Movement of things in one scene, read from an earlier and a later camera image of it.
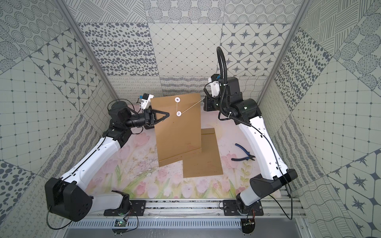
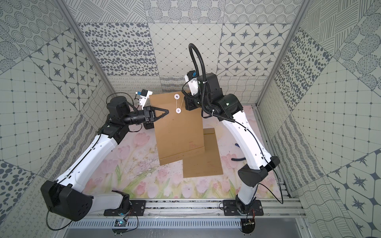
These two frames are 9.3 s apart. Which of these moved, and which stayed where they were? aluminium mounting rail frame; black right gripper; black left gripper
Moved: black right gripper
Stayed: black left gripper; aluminium mounting rail frame
